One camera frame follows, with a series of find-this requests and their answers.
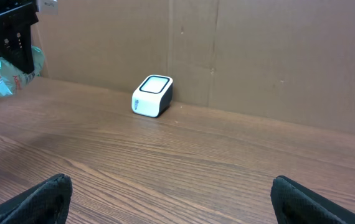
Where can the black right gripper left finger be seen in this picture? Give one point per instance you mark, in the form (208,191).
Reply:
(46,203)

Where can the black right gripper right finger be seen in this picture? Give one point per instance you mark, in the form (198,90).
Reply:
(296,204)

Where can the teal tissue pack wrapper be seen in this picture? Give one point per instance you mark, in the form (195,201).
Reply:
(12,79)

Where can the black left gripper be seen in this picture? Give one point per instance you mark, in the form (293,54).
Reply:
(16,18)

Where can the white barcode scanner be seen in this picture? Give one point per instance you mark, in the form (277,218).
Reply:
(153,96)

